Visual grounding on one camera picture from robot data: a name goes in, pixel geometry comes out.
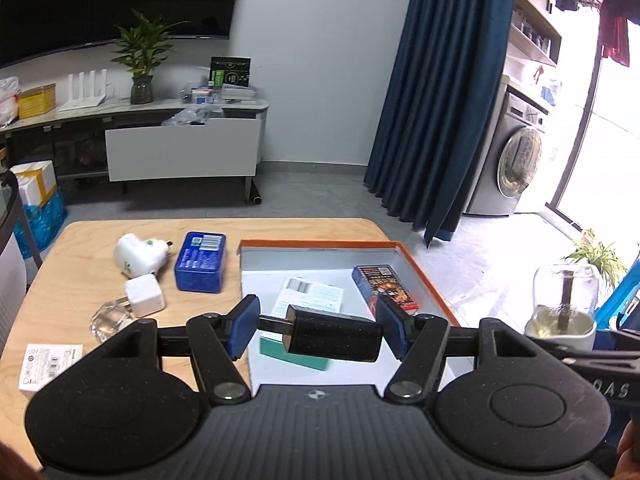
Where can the silver washing machine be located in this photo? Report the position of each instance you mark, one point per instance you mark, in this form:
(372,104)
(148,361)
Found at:
(515,160)

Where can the blue plastic crate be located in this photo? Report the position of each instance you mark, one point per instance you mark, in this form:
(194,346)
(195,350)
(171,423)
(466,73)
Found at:
(622,300)

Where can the white plug-in repellent heater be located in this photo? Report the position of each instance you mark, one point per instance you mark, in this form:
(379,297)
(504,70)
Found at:
(132,255)

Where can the grey furniture with black rim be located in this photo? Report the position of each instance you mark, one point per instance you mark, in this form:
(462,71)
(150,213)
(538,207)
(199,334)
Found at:
(10,260)

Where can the clear plastic bags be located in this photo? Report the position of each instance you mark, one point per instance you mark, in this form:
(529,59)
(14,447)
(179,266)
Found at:
(190,116)

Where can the white and yellow cardboard box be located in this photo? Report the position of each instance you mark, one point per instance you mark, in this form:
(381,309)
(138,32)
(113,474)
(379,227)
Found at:
(35,182)

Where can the spider plant in pot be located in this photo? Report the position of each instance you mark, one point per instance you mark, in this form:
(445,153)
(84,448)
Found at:
(600,257)

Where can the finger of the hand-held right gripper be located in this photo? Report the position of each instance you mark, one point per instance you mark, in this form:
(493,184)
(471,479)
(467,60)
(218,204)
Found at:
(625,336)
(560,347)

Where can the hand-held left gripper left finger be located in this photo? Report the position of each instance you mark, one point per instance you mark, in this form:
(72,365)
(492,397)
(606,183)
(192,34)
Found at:
(242,329)

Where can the red and black firecracker box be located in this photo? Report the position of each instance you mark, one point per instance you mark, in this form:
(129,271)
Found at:
(385,287)

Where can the blue plastic bag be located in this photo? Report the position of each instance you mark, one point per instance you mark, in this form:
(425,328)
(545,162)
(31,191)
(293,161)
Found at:
(42,222)

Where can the teal box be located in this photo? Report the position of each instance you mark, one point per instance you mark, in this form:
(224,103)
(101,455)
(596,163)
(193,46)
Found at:
(272,349)

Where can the black television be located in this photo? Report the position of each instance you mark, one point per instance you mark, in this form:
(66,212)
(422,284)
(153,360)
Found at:
(110,0)

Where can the white and green flat box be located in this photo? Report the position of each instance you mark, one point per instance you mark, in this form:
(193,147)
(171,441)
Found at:
(312,296)

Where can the orange-rimmed white tray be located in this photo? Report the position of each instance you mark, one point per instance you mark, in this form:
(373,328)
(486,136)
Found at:
(320,266)

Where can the white cube charger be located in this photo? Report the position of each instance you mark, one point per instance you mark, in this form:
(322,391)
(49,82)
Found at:
(145,296)

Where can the black and green box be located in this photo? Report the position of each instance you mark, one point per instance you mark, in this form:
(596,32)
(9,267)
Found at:
(230,72)

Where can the clear glass liquid bottle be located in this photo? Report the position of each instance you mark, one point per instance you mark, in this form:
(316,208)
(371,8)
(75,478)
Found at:
(109,320)

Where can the green plant in glass vase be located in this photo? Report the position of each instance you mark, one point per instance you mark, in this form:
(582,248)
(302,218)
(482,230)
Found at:
(142,55)

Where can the black rolled tube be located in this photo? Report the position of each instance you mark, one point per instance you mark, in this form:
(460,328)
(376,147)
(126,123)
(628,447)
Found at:
(255,195)

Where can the white heater with glass bottle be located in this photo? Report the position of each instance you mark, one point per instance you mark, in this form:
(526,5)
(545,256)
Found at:
(565,325)

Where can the white television cabinet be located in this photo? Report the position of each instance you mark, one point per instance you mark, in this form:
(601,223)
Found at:
(180,152)

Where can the white router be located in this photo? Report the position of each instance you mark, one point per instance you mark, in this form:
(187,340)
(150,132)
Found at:
(85,92)

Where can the small white labelled box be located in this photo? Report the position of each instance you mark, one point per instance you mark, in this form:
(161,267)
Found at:
(47,367)

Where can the wall shelf with glasses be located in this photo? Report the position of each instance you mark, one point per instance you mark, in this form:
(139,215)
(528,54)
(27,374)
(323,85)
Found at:
(535,35)

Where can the blue tin box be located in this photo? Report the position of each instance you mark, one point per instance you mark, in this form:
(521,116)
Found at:
(200,265)

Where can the blue and white small box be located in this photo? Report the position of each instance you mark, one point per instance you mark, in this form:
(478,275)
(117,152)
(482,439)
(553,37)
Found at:
(205,95)

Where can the red hanging garment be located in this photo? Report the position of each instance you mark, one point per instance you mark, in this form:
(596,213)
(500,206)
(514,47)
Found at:
(615,35)

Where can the dark blue curtain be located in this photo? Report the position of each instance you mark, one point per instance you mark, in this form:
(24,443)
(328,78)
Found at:
(440,85)

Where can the blue cloth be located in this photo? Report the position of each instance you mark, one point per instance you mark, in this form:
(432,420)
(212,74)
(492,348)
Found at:
(550,89)

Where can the person's right hand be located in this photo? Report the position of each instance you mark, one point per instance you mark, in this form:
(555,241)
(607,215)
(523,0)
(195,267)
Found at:
(629,455)

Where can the white plastic bag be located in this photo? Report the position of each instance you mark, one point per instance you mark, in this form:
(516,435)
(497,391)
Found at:
(7,102)

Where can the stack of papers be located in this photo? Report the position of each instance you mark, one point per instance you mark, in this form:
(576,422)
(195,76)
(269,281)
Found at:
(242,92)

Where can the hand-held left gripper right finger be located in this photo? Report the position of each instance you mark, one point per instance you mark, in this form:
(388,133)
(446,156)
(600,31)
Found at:
(392,331)

